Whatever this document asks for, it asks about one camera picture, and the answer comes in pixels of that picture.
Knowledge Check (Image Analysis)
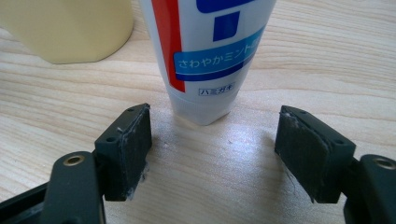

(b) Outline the white toothpaste tube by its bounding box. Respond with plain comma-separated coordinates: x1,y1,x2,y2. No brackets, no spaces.
138,0,278,126

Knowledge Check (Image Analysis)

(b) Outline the pale yellow cup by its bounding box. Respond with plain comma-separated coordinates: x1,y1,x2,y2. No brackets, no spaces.
0,0,135,65

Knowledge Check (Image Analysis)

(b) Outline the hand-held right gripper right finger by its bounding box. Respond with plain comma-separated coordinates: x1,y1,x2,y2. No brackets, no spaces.
274,105,357,204

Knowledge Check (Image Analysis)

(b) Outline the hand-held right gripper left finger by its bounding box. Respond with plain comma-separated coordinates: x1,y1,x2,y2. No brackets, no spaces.
93,103,153,203

